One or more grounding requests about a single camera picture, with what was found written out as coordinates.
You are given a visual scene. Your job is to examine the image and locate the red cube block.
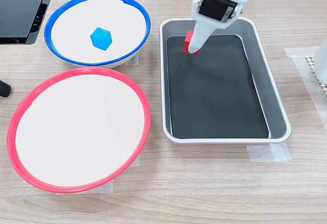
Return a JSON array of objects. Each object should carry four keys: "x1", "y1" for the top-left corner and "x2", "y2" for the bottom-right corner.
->
[{"x1": 183, "y1": 31, "x2": 200, "y2": 56}]

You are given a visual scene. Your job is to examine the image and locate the blue cube block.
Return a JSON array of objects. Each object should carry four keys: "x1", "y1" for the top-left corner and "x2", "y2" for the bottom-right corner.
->
[{"x1": 90, "y1": 27, "x2": 113, "y2": 52}]

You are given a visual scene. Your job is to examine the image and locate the black tray liner mat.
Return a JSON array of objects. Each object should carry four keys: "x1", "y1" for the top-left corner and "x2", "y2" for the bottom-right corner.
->
[{"x1": 166, "y1": 34, "x2": 270, "y2": 140}]

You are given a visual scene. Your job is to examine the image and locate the silver metal tray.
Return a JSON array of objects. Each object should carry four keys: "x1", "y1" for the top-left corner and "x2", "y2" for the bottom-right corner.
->
[{"x1": 159, "y1": 17, "x2": 292, "y2": 144}]

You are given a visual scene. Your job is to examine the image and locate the translucent tape strip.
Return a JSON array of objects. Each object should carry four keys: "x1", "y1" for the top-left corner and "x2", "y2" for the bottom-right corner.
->
[
  {"x1": 246, "y1": 142, "x2": 292, "y2": 163},
  {"x1": 131, "y1": 153, "x2": 141, "y2": 168},
  {"x1": 124, "y1": 51, "x2": 140, "y2": 66},
  {"x1": 55, "y1": 179, "x2": 114, "y2": 196}
]

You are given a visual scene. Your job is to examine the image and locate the translucent tape sheet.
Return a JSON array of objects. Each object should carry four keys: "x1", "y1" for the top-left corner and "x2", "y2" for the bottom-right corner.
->
[{"x1": 283, "y1": 46, "x2": 327, "y2": 132}]

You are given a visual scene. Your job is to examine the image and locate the blue-rimmed white dish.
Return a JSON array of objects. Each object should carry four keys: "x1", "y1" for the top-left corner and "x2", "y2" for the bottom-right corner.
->
[{"x1": 43, "y1": 0, "x2": 152, "y2": 70}]

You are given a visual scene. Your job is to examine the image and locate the white mesh grip mat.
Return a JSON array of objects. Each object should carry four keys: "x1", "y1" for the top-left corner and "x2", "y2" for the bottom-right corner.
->
[{"x1": 305, "y1": 54, "x2": 327, "y2": 98}]

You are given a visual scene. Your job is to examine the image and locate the red-rimmed white dish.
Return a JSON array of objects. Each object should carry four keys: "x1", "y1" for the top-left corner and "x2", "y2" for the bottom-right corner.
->
[{"x1": 7, "y1": 67, "x2": 152, "y2": 194}]

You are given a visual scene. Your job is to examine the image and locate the black flat device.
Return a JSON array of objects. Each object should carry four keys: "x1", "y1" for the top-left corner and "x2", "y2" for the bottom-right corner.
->
[{"x1": 0, "y1": 0, "x2": 59, "y2": 46}]

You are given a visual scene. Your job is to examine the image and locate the black tripod foot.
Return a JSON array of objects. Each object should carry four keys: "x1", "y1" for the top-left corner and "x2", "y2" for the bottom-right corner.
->
[{"x1": 0, "y1": 79, "x2": 12, "y2": 98}]

